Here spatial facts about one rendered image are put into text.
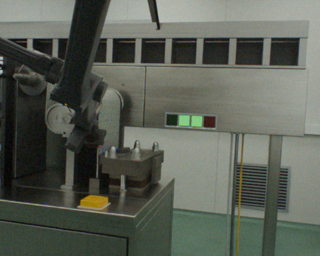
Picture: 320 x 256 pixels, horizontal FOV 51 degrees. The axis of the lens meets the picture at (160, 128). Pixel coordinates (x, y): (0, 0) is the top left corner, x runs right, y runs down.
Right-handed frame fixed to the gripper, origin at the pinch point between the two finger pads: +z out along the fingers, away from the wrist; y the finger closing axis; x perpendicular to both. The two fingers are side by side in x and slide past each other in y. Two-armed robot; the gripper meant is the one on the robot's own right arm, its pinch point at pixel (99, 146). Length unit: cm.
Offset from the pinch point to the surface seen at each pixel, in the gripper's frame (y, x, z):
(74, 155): -7.8, -6.5, -3.4
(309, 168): 134, 97, 248
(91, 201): 10.4, -27.2, -17.7
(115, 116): 0.3, 18.6, 8.0
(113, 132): 0.3, 11.0, 9.6
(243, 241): 66, 8, 227
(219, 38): 44, 60, 2
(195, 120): 35.5, 25.3, 19.7
